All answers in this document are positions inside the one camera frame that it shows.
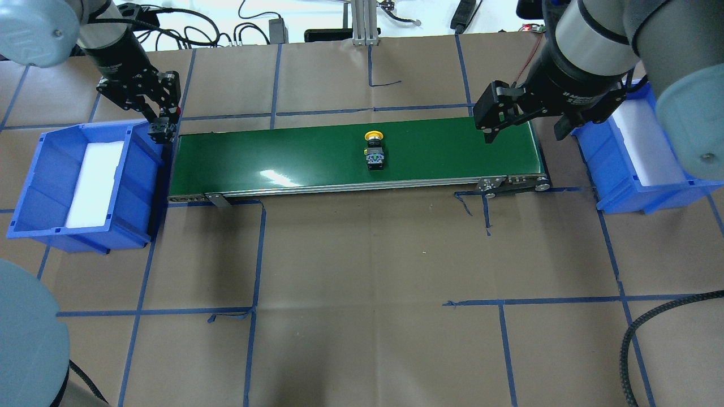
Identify aluminium frame post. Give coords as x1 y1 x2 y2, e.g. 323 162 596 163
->
351 0 380 46

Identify blue plastic bin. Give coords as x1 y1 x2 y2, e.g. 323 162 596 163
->
7 120 163 253
572 84 722 214

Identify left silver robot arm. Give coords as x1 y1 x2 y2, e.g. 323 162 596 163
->
1 1 181 144

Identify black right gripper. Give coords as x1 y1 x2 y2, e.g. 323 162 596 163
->
473 51 627 144

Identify yellow push button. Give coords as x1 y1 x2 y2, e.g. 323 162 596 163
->
364 131 385 171

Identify white right bin foam pad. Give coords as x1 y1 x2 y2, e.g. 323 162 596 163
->
613 99 686 187

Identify green conveyor belt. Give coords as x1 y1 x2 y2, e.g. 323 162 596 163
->
168 118 553 206

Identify blue left plastic bin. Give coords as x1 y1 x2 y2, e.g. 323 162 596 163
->
7 120 163 253

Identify blue right plastic bin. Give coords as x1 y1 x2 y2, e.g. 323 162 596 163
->
572 84 722 214

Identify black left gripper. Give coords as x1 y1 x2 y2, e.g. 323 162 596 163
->
95 51 182 132

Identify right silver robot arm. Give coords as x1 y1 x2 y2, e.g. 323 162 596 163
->
473 1 723 180

